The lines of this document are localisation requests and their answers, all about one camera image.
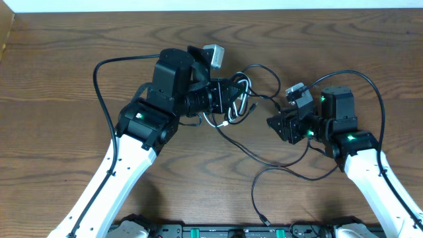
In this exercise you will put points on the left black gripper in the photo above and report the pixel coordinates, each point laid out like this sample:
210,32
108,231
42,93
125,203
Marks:
223,90

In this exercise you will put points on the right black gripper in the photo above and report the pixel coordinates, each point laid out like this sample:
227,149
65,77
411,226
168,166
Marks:
289,126

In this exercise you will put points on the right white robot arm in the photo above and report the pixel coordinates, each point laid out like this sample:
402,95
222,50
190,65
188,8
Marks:
355,153

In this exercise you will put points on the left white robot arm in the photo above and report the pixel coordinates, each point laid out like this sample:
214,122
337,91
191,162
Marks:
181,86

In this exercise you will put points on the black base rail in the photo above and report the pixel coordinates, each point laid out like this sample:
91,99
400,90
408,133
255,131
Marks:
139,226

